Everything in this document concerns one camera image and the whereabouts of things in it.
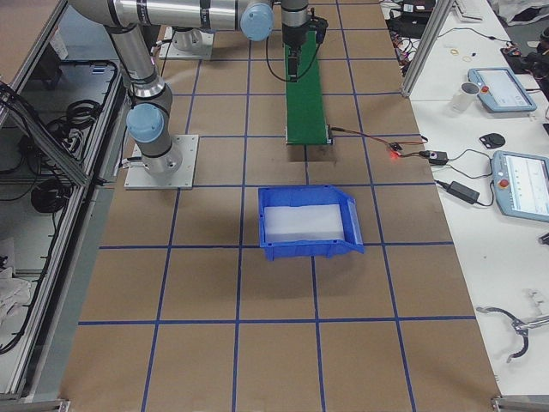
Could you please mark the small sensor board red LED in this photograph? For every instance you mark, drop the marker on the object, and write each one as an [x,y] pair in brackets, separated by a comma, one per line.
[395,150]

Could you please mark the green conveyor belt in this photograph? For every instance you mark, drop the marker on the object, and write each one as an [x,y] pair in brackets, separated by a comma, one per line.
[306,121]

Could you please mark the white plastic cup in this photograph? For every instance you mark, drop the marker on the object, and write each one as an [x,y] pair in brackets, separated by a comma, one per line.
[464,97]

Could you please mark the upper teach pendant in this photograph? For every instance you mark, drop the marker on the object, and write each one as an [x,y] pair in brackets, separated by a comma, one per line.
[501,91]

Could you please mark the black power adapter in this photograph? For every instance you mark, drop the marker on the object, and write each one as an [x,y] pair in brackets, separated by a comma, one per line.
[463,192]

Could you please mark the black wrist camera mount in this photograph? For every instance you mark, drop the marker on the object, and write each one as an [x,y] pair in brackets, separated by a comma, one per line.
[319,26]

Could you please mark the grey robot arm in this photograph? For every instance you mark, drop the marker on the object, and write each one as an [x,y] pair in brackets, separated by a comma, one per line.
[255,19]
[150,102]

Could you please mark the lower teach pendant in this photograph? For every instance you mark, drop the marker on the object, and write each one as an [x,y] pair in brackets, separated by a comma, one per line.
[521,185]

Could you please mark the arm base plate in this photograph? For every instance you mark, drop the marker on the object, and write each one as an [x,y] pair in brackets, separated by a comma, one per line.
[188,44]
[174,170]

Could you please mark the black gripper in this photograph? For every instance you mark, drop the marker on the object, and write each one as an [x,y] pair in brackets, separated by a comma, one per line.
[293,37]

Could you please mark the aluminium frame post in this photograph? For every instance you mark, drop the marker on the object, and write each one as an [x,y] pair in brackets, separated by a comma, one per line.
[428,39]

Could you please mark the white foam bin liner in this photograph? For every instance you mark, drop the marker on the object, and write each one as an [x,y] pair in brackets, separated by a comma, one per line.
[303,223]

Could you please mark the blue plastic bin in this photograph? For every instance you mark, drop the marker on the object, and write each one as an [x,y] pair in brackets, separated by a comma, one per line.
[302,195]

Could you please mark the teach pendant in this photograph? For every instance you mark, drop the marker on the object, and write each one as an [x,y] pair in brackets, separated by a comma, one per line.
[501,91]
[521,185]

